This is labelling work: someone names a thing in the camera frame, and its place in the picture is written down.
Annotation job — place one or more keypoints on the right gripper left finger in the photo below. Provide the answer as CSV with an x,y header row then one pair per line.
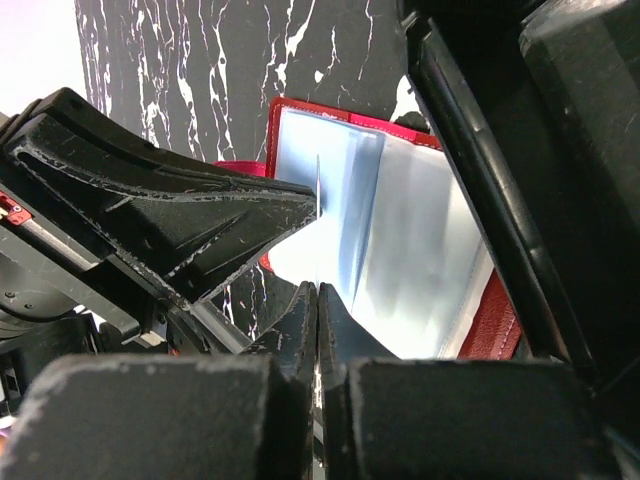
x,y
286,450

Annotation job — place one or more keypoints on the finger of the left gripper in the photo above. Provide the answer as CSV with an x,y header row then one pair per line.
x,y
63,133
185,250

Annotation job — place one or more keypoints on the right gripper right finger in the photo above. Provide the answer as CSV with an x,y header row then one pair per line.
x,y
341,339

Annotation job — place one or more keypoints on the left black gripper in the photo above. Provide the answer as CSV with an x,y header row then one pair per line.
x,y
73,282

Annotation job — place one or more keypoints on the red leather card holder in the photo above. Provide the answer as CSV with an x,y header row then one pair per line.
x,y
394,234

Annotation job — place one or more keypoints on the black card dispenser box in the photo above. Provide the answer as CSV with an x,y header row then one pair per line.
x,y
536,104

